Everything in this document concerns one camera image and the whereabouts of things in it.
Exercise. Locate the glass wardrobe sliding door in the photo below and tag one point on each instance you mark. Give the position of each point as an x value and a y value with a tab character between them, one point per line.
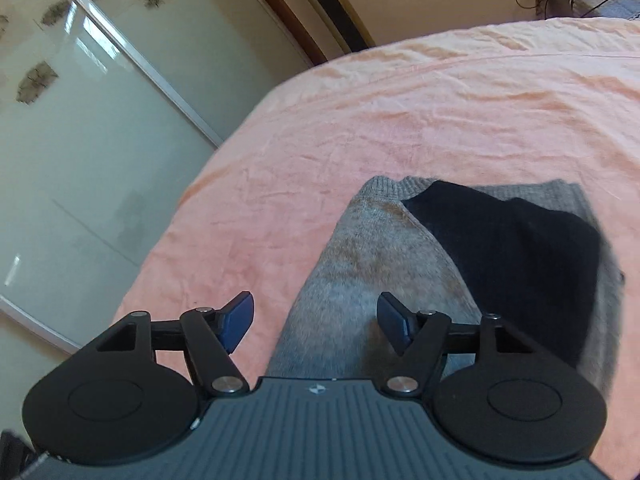
100	135

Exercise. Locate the dark door frame strip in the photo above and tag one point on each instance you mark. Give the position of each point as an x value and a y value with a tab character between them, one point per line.
335	5

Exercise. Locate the dark navy garment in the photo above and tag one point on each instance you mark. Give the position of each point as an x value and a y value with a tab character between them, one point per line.
510	260

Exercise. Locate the pink bed sheet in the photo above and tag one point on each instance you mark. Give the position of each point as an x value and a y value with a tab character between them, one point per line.
400	120

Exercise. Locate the grey knit sweater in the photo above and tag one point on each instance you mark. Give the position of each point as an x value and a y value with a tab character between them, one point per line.
360	280

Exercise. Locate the brown wooden door frame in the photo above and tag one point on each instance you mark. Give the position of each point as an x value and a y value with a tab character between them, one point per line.
285	10

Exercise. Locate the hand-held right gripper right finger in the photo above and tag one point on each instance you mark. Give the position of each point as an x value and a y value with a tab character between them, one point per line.
395	325

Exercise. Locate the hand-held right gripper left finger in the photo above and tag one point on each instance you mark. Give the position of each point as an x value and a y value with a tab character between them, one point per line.
238	321

